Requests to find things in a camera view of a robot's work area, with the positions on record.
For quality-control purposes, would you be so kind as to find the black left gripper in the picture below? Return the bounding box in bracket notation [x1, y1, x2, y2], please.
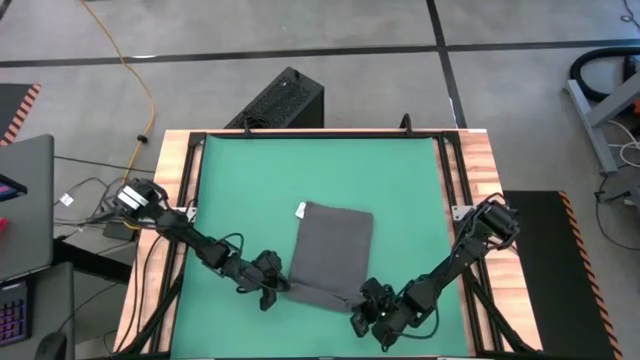
[237, 248, 293, 312]

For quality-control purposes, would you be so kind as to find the black aluminium table frame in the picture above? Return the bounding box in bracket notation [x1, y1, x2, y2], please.
[117, 128, 549, 360]

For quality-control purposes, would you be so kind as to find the black backlit keyboard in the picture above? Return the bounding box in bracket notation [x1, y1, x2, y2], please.
[0, 279, 34, 347]

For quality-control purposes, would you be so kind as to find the black mat orange striped edge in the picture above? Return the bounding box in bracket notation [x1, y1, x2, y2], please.
[502, 189, 624, 360]
[0, 82, 42, 147]

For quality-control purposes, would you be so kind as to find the green table mat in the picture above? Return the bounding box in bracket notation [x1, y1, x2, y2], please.
[169, 133, 471, 359]

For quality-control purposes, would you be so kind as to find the black vacuum hose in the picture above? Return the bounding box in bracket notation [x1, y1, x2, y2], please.
[569, 46, 640, 104]

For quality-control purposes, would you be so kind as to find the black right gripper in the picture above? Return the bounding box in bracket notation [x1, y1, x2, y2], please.
[349, 277, 401, 346]

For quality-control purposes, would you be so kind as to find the black mesh computer tower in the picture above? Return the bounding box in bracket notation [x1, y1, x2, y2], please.
[224, 66, 325, 130]

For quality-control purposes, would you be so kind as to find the black cable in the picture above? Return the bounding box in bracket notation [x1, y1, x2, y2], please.
[53, 154, 156, 175]
[594, 174, 640, 251]

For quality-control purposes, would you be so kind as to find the black computer mouse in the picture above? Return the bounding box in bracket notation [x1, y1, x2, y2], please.
[34, 332, 69, 360]

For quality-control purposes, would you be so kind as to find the yellow extension cord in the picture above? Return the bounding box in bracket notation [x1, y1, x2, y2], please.
[79, 0, 157, 174]

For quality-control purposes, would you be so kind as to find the grey terry towel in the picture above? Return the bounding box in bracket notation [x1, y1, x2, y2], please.
[284, 200, 375, 314]

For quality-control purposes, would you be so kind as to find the grey metal stand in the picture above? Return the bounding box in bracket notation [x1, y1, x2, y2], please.
[564, 72, 640, 176]

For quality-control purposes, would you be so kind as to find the white cable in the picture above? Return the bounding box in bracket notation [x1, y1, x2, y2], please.
[607, 119, 640, 169]

